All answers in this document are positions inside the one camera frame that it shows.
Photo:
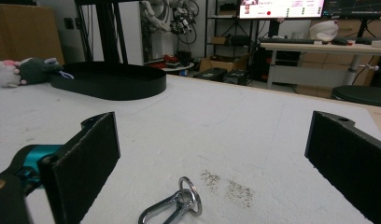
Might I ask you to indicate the black keyboard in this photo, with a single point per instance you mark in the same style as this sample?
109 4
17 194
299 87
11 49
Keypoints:
285 40

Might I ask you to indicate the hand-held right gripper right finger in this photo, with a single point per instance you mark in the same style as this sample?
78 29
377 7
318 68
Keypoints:
350 165

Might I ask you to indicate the round white side table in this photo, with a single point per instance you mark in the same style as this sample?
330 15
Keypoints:
179 67

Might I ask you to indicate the open cardboard box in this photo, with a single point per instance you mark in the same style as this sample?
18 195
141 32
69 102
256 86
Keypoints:
219 64

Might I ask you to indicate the black metal shelf rack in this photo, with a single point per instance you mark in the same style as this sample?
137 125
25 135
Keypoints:
216 34

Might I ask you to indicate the dark grey plush toy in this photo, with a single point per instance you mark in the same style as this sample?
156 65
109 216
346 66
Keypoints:
36 71

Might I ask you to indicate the black oval tray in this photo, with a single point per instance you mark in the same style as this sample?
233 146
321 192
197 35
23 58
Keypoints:
117 81

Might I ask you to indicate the black metal stand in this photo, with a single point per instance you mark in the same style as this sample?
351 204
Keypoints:
107 34

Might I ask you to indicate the monitor with dark screen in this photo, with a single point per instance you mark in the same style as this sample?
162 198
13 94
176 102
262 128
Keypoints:
356 6

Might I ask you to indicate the monitor with white screen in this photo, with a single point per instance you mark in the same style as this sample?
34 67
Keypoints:
282 7

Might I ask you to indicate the black equipment case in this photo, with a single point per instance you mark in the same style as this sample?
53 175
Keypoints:
210 74
236 77

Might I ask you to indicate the white and pink plush toy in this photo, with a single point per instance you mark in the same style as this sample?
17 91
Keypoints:
5 74

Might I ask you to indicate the brown cardboard board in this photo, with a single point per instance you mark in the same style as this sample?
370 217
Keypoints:
23 34

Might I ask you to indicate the light wooden desk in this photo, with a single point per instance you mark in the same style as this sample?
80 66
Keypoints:
319 49

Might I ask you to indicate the white cap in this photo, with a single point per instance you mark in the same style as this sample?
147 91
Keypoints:
324 31

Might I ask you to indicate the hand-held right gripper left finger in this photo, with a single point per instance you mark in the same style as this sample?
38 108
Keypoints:
82 168

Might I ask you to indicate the black round stool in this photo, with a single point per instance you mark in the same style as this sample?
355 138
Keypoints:
363 95

